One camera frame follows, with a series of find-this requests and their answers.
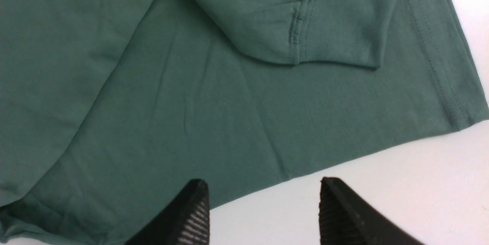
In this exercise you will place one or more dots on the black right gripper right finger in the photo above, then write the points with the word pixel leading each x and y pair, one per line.
pixel 345 218

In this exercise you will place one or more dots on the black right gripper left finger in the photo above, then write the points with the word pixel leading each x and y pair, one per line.
pixel 185 221

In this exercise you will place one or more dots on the green long-sleeved shirt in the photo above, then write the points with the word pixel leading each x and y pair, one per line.
pixel 109 107

